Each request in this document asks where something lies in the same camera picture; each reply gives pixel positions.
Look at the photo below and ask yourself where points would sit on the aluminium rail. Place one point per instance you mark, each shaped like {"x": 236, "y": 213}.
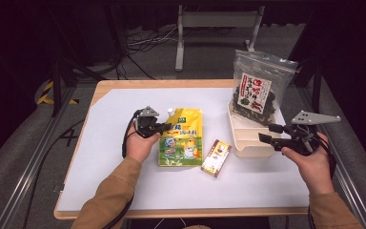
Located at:
{"x": 349, "y": 191}
{"x": 28, "y": 168}

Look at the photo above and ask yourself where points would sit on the clear bag of dried seaweed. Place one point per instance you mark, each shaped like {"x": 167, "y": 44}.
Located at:
{"x": 254, "y": 92}

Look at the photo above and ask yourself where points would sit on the black yellow hazard tape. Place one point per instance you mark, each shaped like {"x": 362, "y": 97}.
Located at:
{"x": 46, "y": 90}

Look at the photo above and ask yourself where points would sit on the black metal stand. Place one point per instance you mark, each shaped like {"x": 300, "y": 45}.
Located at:
{"x": 316, "y": 89}
{"x": 56, "y": 92}

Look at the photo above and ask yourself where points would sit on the person's left hand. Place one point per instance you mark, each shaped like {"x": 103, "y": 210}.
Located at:
{"x": 139, "y": 146}

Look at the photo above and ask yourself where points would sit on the white metal stand frame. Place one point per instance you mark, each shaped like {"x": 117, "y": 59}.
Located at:
{"x": 216, "y": 19}

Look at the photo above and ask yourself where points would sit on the yellow green spout pouch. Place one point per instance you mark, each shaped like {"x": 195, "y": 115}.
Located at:
{"x": 184, "y": 140}

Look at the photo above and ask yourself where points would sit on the person's right hand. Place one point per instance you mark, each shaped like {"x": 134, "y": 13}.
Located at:
{"x": 313, "y": 170}

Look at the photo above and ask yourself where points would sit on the white plastic bin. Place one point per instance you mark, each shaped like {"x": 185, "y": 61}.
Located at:
{"x": 251, "y": 143}

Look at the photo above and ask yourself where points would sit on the small yellow red box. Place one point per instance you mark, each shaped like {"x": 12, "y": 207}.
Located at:
{"x": 216, "y": 157}

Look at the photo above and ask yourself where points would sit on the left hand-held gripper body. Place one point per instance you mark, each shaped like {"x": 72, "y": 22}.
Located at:
{"x": 146, "y": 122}

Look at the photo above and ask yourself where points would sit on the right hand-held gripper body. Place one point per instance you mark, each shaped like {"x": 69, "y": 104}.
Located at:
{"x": 301, "y": 136}

